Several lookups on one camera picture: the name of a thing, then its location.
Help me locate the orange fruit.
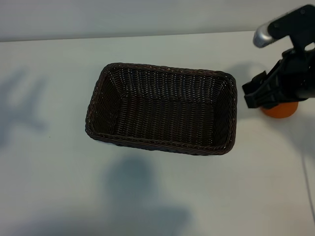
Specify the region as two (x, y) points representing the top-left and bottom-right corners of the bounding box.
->
(260, 101), (299, 119)

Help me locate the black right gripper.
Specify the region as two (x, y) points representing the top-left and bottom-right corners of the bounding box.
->
(242, 49), (315, 109)

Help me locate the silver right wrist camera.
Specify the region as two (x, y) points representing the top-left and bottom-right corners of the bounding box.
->
(253, 23), (276, 49)

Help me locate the dark brown wicker basket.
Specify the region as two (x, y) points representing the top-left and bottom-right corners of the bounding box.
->
(85, 62), (239, 156)

